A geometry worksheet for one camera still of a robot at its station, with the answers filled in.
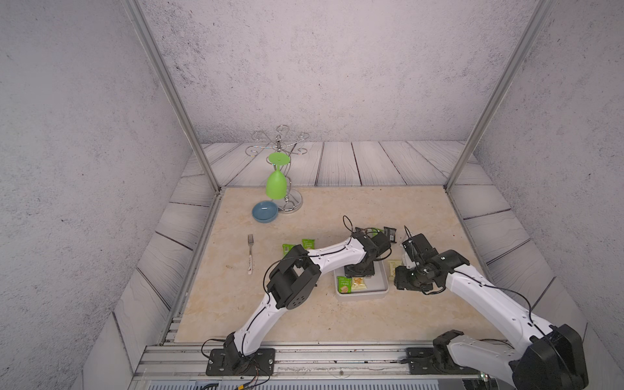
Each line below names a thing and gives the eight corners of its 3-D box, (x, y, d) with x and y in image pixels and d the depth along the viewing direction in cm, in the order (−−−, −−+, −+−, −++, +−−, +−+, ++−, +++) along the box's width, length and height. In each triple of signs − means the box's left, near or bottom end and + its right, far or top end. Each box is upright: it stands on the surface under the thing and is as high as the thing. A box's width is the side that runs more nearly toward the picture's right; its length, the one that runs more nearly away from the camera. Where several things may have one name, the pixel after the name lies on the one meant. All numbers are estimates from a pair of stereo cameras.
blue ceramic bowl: (252, 225, 110) (250, 218, 106) (256, 208, 116) (254, 201, 112) (277, 225, 110) (275, 217, 106) (279, 208, 116) (278, 201, 112)
